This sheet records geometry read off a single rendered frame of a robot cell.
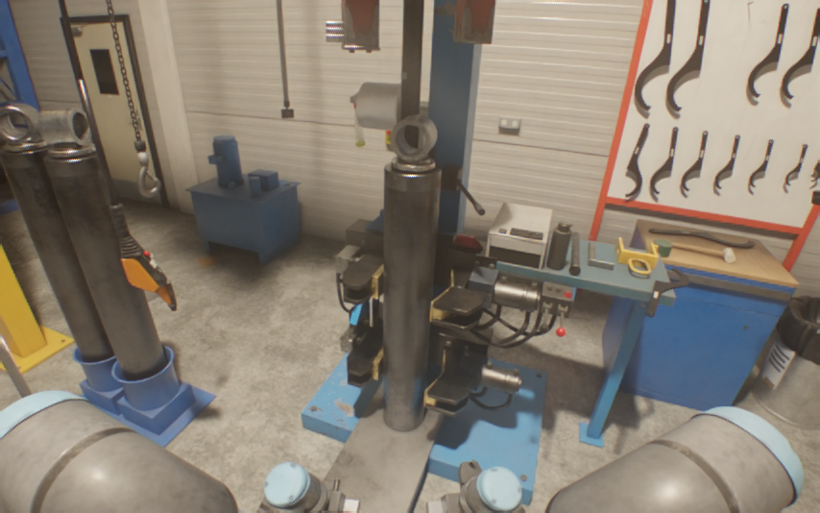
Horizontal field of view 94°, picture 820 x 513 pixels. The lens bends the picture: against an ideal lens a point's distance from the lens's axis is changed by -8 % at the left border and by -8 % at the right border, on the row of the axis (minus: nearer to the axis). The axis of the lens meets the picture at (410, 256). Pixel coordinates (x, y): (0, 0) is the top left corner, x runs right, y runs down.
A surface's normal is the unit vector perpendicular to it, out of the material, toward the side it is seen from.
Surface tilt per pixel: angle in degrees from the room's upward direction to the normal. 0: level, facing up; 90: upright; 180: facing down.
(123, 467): 30
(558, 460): 0
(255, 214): 90
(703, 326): 90
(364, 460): 0
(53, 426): 7
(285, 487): 19
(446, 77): 90
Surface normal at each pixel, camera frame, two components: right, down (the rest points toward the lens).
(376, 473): 0.04, -0.88
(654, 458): -0.34, -0.94
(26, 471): -0.20, -0.48
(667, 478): -0.35, -0.78
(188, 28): -0.35, 0.43
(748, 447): 0.12, -0.77
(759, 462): 0.21, -0.61
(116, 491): 0.43, -0.58
